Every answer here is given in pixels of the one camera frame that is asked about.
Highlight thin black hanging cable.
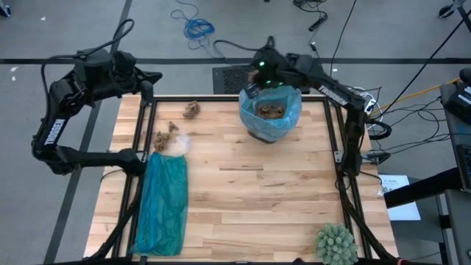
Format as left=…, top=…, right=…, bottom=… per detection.
left=330, top=0, right=358, bottom=70

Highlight black perforated floor mat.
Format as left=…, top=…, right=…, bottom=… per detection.
left=212, top=65, right=311, bottom=95

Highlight yellow floor cable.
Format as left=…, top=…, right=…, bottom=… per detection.
left=400, top=77, right=461, bottom=101

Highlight green succulent plant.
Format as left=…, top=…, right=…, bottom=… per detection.
left=314, top=222, right=358, bottom=265

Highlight light blue trash bag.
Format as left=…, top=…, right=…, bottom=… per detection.
left=238, top=85, right=303, bottom=143

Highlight black stand base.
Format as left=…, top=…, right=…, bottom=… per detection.
left=437, top=0, right=471, bottom=19

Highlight white paper sheet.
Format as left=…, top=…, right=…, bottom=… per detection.
left=378, top=174, right=422, bottom=222

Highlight black cable bundle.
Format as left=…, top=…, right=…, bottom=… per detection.
left=293, top=0, right=327, bottom=12

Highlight black power strip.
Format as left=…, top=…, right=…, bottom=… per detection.
left=308, top=13, right=329, bottom=32

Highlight black cable coil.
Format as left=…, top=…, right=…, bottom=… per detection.
left=367, top=118, right=393, bottom=141

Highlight teal trash bag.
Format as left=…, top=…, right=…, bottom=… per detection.
left=129, top=152, right=189, bottom=258

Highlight dark grey trash bin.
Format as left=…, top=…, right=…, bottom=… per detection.
left=245, top=127, right=287, bottom=144

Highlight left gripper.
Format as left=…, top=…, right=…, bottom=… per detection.
left=110, top=49, right=163, bottom=108

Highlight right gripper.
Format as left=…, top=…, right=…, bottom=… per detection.
left=242, top=68, right=295, bottom=100

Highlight grey cabinet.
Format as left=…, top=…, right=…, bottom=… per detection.
left=443, top=189, right=471, bottom=265

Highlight dark laptop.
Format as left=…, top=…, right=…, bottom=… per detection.
left=455, top=143, right=471, bottom=192

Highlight blue cable coil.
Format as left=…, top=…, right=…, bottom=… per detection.
left=169, top=0, right=216, bottom=51

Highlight clear plastic film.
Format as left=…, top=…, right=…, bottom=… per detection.
left=169, top=132, right=195, bottom=155

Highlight black box with white label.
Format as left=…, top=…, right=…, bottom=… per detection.
left=439, top=67, right=471, bottom=124

